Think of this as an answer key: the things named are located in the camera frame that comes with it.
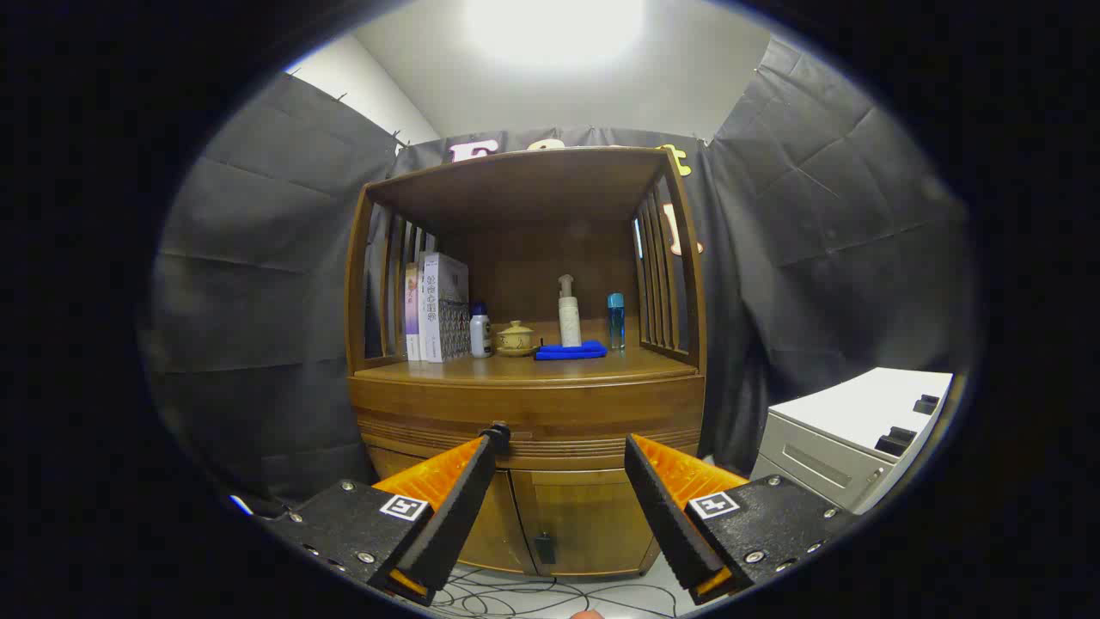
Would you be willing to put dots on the brown wooden cabinet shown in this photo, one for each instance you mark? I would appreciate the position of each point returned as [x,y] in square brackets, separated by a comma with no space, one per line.
[533,180]

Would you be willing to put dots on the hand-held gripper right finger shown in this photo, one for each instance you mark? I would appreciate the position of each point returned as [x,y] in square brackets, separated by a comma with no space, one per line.
[662,507]

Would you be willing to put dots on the brown wooden drawer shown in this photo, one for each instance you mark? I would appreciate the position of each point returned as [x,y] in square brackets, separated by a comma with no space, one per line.
[567,413]

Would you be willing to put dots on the thick white patterned book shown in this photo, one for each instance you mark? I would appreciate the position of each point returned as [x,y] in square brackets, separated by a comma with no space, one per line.
[443,301]

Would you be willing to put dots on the thin pink purple book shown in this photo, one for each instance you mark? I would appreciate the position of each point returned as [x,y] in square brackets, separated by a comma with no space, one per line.
[412,309]

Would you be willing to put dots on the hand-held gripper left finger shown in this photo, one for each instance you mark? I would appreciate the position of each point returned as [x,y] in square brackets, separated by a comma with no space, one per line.
[460,507]

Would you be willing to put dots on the white grey drawer unit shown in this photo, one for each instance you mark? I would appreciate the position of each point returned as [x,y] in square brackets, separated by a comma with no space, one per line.
[851,404]

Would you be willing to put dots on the yellow lidded teacup with saucer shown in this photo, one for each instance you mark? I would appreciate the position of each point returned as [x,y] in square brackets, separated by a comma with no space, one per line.
[516,338]

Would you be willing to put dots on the black backdrop cloth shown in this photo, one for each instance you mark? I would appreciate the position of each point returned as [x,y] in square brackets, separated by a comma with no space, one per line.
[258,301]

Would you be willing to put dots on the white bottle blue cap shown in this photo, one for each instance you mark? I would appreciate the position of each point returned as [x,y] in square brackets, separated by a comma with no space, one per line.
[480,335]

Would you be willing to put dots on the folded blue cloth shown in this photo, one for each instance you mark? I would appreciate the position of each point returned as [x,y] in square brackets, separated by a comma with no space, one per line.
[571,351]

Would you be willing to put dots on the clear blue bottle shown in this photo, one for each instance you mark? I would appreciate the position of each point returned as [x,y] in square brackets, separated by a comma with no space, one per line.
[616,322]

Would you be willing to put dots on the brown wooden countertop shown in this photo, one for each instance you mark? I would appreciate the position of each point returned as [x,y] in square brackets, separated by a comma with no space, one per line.
[516,369]

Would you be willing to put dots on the white pump bottle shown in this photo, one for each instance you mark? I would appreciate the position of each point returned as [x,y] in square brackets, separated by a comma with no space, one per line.
[569,322]

